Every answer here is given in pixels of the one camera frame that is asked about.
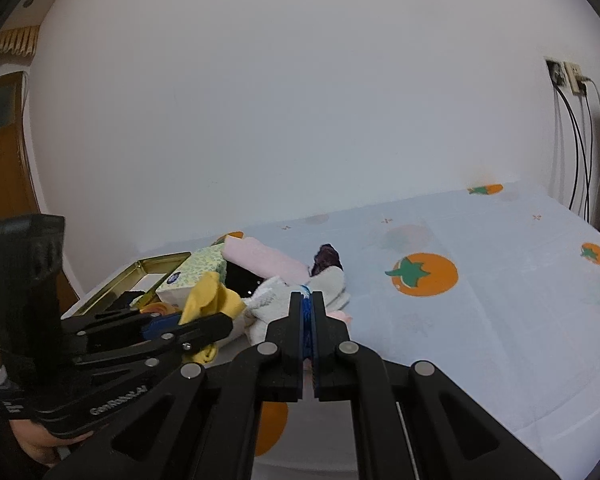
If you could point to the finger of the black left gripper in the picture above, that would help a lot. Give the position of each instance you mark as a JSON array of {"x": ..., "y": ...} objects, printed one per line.
[{"x": 190, "y": 329}]

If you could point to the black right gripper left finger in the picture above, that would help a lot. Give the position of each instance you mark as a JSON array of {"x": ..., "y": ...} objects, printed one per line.
[{"x": 285, "y": 381}]

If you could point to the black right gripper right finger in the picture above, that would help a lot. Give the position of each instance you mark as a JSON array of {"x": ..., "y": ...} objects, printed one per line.
[{"x": 329, "y": 371}]

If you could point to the yellow sock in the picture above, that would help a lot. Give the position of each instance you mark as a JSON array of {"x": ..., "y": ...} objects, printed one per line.
[{"x": 209, "y": 296}]

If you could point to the white grey sock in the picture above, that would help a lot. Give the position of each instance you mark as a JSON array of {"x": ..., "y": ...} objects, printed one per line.
[{"x": 272, "y": 300}]

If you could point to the person's left hand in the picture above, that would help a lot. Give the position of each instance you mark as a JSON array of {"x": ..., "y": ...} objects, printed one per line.
[{"x": 39, "y": 444}]

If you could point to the yellow patterned tissue pack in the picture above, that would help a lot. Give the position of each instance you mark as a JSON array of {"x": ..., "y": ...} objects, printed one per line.
[{"x": 177, "y": 286}]

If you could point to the gold rectangular tin tray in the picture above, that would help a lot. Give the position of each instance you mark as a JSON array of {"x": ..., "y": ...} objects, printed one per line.
[{"x": 145, "y": 275}]

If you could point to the dark purple scrunchie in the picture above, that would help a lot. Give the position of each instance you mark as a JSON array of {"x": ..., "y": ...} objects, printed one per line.
[{"x": 325, "y": 258}]

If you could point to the light pink folded cloth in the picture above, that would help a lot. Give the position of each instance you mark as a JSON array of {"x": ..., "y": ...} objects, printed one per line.
[{"x": 264, "y": 261}]

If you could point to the brown wooden door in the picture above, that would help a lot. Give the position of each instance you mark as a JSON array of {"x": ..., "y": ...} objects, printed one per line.
[{"x": 2, "y": 199}]

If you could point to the white wall socket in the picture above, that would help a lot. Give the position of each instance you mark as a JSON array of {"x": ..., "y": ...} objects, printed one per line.
[{"x": 567, "y": 75}]

